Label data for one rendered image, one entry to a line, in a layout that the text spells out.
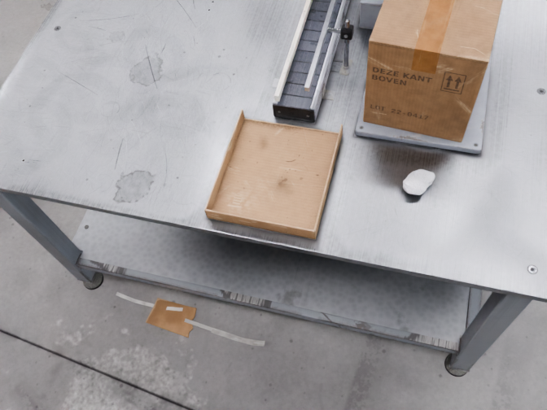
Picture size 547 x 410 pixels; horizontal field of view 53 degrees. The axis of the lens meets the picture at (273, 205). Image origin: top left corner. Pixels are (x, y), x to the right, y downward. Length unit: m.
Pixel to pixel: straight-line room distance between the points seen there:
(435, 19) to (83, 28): 1.06
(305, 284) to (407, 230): 0.67
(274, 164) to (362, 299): 0.67
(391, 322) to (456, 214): 0.62
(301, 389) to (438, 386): 0.46
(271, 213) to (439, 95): 0.46
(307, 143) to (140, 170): 0.42
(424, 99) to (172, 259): 1.07
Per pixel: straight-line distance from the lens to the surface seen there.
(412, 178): 1.30
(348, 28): 1.45
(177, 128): 1.48
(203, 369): 2.06
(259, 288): 1.87
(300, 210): 1.28
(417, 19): 1.25
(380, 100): 1.33
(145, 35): 1.74
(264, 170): 1.35
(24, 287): 2.41
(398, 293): 1.87
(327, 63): 1.49
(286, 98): 1.42
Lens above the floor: 1.96
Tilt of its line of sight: 60 degrees down
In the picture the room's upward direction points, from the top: 11 degrees counter-clockwise
